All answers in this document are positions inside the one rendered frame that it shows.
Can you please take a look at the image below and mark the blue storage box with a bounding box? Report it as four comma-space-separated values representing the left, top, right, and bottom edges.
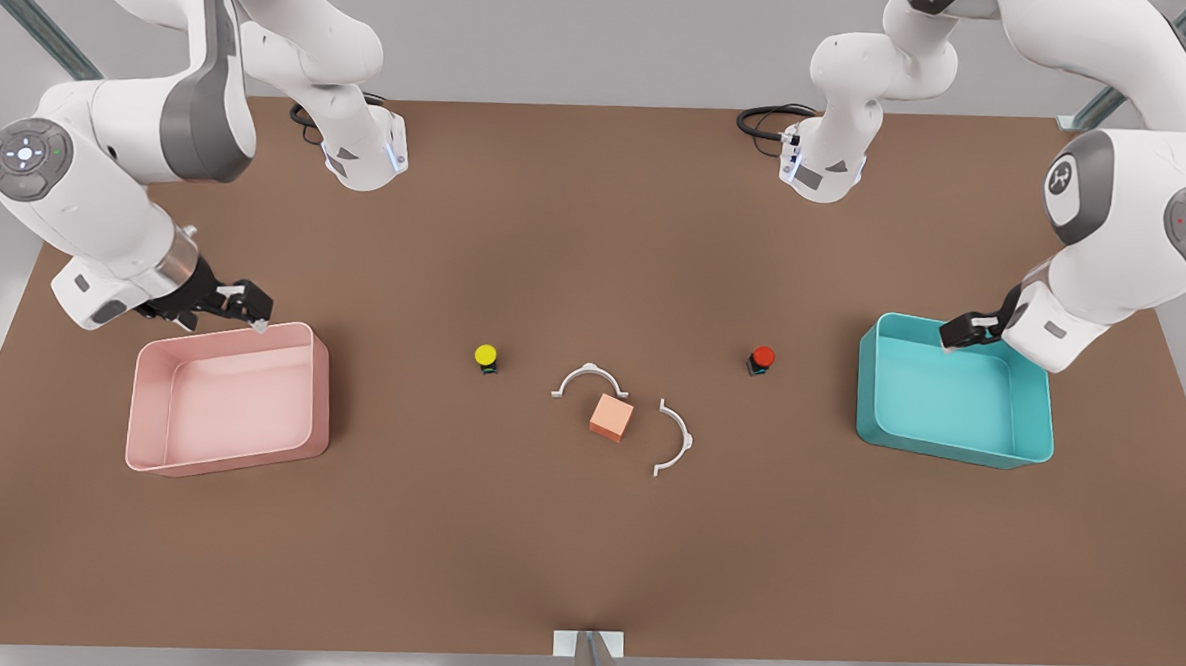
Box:
854, 311, 1061, 472

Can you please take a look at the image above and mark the black cable loop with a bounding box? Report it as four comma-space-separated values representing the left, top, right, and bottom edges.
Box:
288, 88, 390, 151
734, 101, 820, 150

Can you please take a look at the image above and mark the white curved clip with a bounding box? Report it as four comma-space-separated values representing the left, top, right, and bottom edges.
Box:
550, 361, 633, 403
652, 398, 696, 479

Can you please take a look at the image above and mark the orange cube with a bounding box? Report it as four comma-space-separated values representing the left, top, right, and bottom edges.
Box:
588, 392, 636, 444

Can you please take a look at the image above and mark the pink storage box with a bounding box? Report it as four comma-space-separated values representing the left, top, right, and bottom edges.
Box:
124, 315, 335, 485

